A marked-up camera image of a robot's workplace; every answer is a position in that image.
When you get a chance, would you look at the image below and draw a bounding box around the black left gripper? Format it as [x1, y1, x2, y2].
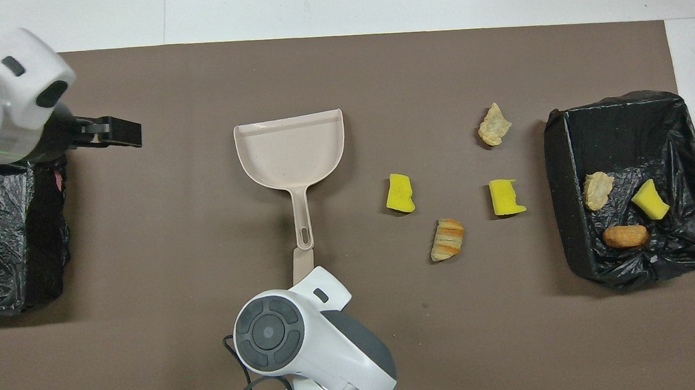
[34, 99, 143, 163]

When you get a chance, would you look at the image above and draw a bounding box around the beige plastic dustpan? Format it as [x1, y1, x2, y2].
[232, 108, 352, 255]

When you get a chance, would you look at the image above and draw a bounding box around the beige hand brush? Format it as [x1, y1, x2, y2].
[290, 247, 317, 287]

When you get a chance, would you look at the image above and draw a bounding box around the yellow sponge piece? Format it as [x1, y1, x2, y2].
[488, 177, 529, 218]
[384, 172, 417, 215]
[629, 177, 671, 222]

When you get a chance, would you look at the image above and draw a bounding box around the striped croissant piece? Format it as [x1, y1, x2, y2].
[582, 170, 616, 212]
[428, 217, 467, 264]

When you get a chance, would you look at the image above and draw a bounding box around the pale flaky pastry piece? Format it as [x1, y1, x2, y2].
[476, 101, 514, 148]

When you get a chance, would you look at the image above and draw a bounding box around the brown bread roll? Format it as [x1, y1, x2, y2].
[602, 224, 651, 250]

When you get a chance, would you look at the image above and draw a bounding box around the black bag-lined trash bin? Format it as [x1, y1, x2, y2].
[541, 87, 695, 293]
[0, 153, 78, 318]

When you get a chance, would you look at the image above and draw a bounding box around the brown paper table mat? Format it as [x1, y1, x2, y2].
[0, 13, 695, 390]

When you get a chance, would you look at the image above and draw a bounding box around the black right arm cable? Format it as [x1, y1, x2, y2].
[222, 330, 297, 390]

